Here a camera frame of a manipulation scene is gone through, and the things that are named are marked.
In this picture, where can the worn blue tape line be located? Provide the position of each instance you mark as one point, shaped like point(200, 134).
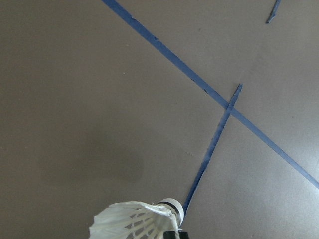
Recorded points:
point(174, 59)

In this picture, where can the white feather shuttlecock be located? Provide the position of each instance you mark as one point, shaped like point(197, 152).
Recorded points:
point(129, 219)

